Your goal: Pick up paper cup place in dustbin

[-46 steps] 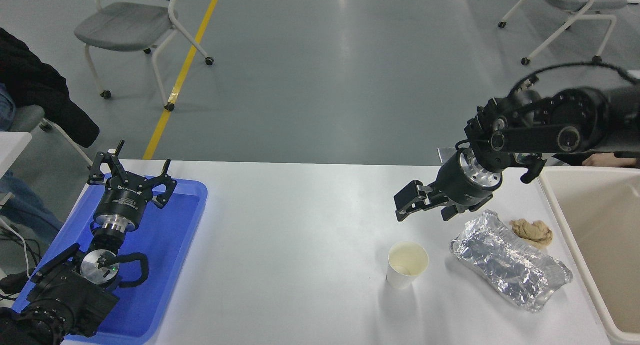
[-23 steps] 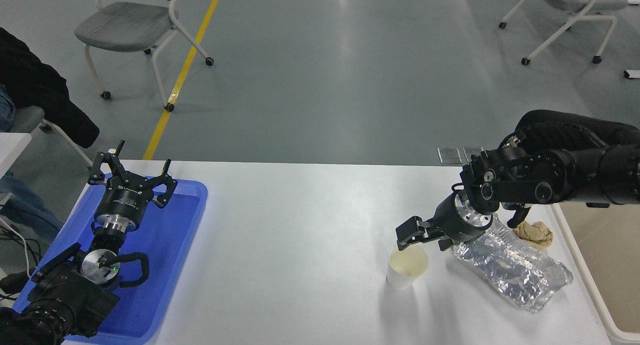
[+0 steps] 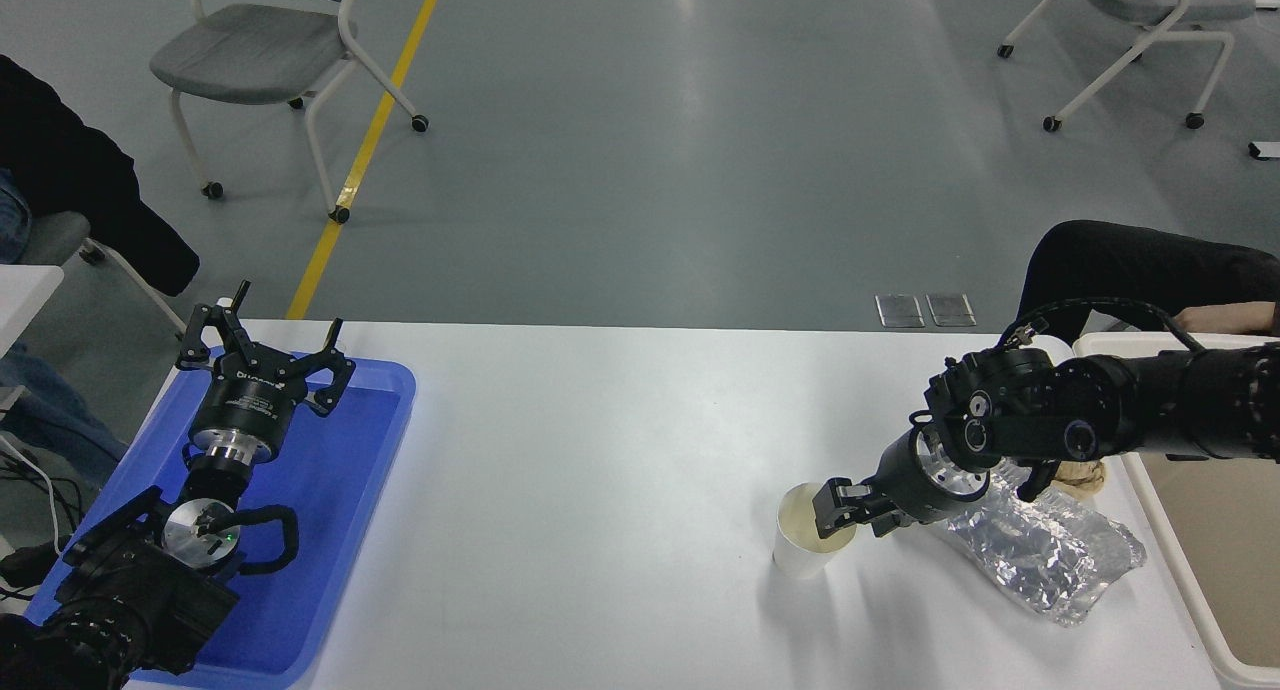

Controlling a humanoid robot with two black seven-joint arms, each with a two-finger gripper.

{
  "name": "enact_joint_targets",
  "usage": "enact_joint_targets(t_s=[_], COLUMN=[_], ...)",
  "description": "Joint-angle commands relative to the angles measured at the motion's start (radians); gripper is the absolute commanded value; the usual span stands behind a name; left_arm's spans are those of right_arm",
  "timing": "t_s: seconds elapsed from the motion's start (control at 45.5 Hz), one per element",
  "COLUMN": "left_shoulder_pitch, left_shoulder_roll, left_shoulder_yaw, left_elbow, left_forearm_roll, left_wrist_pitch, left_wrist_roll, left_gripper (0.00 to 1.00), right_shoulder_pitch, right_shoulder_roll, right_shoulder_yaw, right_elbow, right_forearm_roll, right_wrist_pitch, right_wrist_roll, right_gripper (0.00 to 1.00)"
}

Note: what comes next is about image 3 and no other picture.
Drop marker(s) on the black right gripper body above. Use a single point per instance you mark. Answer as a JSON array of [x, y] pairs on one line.
[[895, 480]]

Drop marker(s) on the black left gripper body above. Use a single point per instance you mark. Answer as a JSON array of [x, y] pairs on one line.
[[247, 400]]

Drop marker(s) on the white paper cup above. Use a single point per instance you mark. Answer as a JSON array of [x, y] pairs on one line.
[[797, 550]]

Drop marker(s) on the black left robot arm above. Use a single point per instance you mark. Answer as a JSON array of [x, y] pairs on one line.
[[125, 580]]

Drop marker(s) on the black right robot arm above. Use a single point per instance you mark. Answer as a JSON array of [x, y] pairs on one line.
[[1100, 410]]

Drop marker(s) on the person's hand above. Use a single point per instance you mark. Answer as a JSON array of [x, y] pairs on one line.
[[1235, 318]]

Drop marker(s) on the blue plastic tray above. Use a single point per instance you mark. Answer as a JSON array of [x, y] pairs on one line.
[[340, 490]]

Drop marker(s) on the silver floor plate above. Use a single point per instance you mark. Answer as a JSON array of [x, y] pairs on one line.
[[900, 310], [951, 309]]

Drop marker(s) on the crumpled tan paper ball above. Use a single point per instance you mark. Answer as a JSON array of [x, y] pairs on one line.
[[1085, 477]]

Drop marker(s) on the small white side table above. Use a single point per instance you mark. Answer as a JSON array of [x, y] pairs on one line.
[[25, 300]]

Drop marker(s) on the person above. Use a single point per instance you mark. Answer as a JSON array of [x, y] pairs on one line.
[[70, 180], [1120, 270]]

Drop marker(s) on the large pale bin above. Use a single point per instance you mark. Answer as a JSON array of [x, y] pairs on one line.
[[1220, 550]]

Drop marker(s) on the small white floor object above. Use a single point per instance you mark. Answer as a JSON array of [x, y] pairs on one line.
[[1265, 149]]

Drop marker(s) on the grey chair white frame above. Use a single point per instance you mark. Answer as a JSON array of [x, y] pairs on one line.
[[50, 238], [260, 50], [1160, 10]]

